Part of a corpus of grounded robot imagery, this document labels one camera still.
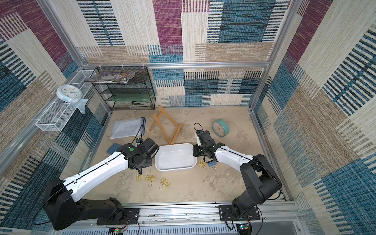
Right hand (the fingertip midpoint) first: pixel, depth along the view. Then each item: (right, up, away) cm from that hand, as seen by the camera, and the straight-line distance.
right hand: (193, 148), depth 91 cm
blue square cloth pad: (-52, -1, +6) cm, 53 cm away
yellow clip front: (-31, -15, -6) cm, 35 cm away
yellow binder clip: (+5, -9, -2) cm, 11 cm away
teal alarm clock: (+18, +12, +7) cm, 23 cm away
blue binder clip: (+11, -9, -3) cm, 15 cm away
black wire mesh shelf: (-42, +38, +23) cm, 61 cm away
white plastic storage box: (-12, -6, +5) cm, 14 cm away
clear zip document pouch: (-51, +11, +17) cm, 55 cm away
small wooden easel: (-28, +18, +28) cm, 44 cm away
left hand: (-26, -5, -10) cm, 28 cm away
